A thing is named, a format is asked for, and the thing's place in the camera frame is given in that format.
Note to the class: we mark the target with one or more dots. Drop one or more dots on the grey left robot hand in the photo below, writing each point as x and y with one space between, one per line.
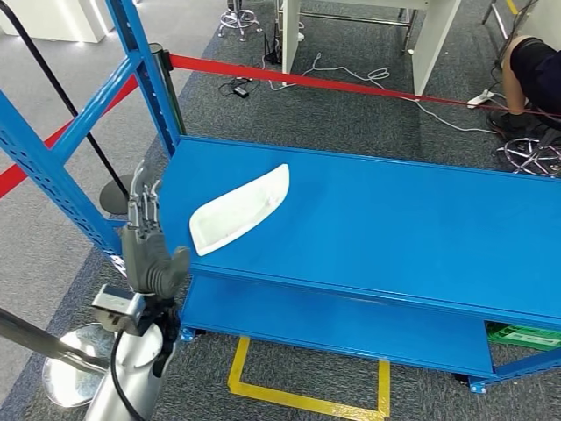
145 261

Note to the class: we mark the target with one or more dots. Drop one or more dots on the white curved plastic part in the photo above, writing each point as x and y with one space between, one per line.
237 212

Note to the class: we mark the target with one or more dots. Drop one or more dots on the blue metal shelf rack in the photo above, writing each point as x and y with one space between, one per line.
372 232

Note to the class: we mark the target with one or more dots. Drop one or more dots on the dark stanchion with chrome base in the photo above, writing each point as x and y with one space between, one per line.
169 87

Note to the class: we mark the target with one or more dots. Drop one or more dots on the yellow floor tape outline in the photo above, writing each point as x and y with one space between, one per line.
302 402

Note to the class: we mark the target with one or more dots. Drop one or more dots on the black wifi router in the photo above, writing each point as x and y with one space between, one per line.
272 53

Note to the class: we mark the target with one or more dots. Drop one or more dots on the white display plinth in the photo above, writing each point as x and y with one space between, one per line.
53 20

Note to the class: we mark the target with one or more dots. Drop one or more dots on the chrome stool base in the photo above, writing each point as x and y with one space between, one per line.
239 20

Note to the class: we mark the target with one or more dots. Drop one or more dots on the white desk side panel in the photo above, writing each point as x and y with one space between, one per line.
433 40
544 20
290 35

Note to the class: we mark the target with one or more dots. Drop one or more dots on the metal desk crossbar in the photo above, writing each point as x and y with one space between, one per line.
351 19

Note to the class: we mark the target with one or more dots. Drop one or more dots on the white power strip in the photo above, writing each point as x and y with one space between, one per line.
479 99

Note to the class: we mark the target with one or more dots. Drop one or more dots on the green plastic crate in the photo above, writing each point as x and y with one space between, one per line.
525 337

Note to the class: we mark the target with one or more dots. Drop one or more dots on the black stool with chrome base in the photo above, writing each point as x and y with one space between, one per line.
530 157

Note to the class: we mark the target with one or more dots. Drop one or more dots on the person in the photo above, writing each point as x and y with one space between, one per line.
534 69

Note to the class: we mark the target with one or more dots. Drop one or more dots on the chrome stanchion post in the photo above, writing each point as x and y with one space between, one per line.
65 372

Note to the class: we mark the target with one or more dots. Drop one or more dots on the black stanchion post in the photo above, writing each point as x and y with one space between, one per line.
56 93

